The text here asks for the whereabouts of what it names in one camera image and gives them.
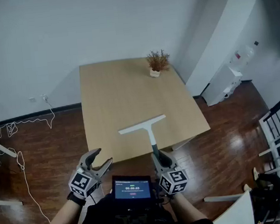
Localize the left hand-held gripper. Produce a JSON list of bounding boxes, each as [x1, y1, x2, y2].
[[65, 147, 117, 201]]

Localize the person's left forearm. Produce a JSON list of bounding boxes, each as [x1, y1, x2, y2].
[[44, 199, 84, 224]]

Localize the black chest-mounted screen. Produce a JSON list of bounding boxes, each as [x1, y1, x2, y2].
[[110, 172, 155, 205]]

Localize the black wrist strap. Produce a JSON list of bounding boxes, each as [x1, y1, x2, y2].
[[65, 190, 87, 208]]

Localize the white board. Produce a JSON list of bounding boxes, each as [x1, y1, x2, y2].
[[203, 189, 256, 224]]

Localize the person's right forearm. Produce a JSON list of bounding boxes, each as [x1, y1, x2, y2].
[[169, 190, 208, 224]]

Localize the white furniture bar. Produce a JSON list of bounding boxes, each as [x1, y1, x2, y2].
[[0, 127, 18, 159], [0, 195, 23, 208]]

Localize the long white cable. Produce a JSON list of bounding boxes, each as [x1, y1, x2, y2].
[[0, 95, 67, 224]]

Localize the small reddish potted plant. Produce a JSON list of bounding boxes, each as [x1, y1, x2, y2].
[[145, 48, 173, 79]]

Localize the clear water bottle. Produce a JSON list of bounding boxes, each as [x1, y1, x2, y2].
[[227, 44, 257, 70]]

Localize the white water dispenser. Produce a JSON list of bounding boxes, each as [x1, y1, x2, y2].
[[198, 63, 246, 107]]

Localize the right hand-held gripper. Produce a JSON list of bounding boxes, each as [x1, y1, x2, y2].
[[151, 148, 190, 197]]

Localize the white squeegee with dark handle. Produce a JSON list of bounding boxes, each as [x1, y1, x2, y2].
[[117, 114, 170, 161]]

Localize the light wooden table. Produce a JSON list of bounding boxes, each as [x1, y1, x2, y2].
[[77, 50, 214, 167]]

